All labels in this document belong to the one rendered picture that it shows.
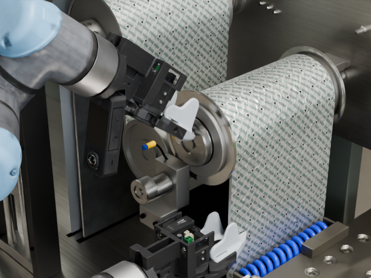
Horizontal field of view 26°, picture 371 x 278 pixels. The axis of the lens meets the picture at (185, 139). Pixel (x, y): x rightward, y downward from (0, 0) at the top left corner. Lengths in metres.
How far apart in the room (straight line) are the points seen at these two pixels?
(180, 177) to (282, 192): 0.18
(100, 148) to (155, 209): 0.23
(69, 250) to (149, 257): 0.49
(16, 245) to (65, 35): 0.71
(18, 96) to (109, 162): 0.17
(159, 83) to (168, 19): 0.31
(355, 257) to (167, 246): 0.36
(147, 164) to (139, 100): 0.29
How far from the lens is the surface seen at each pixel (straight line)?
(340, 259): 1.32
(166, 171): 1.21
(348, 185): 1.48
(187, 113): 1.09
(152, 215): 1.22
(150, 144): 1.20
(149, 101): 1.02
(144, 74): 1.03
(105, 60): 0.95
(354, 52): 1.37
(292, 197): 1.31
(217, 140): 1.14
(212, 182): 1.19
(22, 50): 0.89
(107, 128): 1.01
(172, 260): 1.13
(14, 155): 0.81
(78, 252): 1.55
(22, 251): 1.53
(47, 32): 0.89
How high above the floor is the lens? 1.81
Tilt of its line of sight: 28 degrees down
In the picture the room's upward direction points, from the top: straight up
